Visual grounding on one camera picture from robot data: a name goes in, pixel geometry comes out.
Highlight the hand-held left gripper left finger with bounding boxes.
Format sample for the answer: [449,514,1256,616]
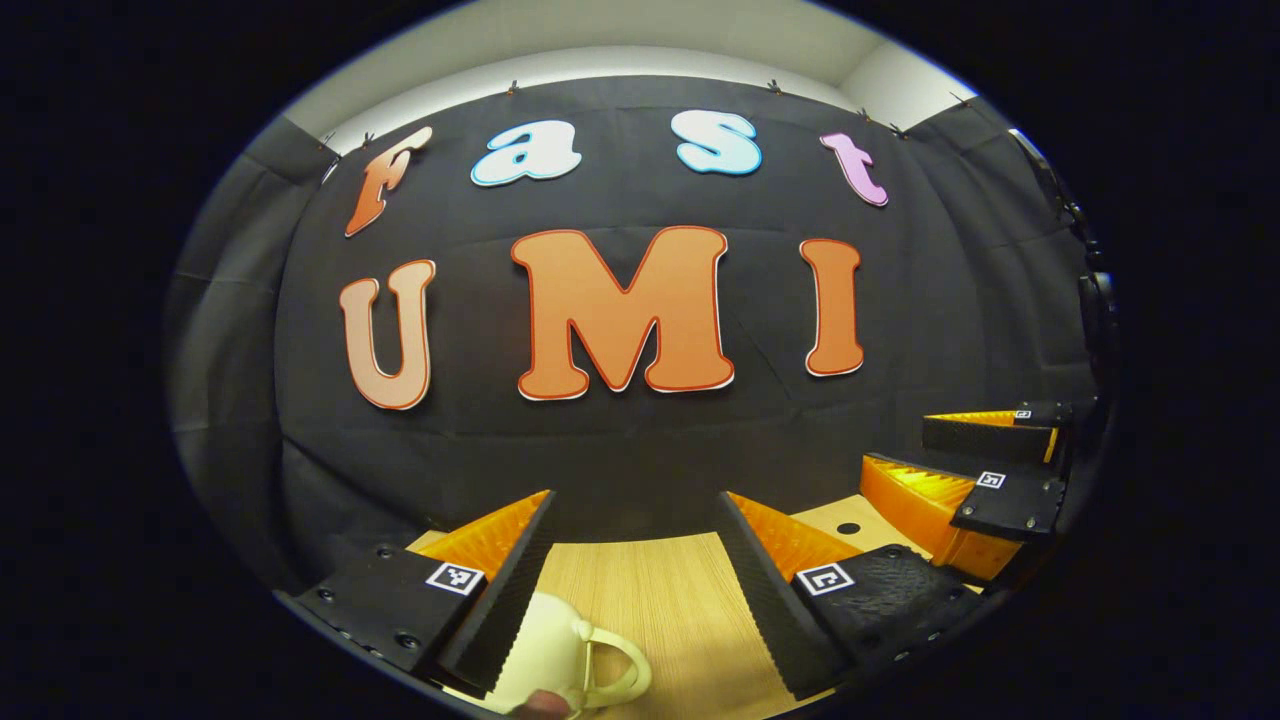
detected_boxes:
[290,490,558,701]

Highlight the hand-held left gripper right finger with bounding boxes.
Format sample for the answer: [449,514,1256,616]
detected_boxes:
[718,490,986,701]

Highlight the pale yellow suitcase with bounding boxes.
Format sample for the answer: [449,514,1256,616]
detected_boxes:
[490,590,653,719]

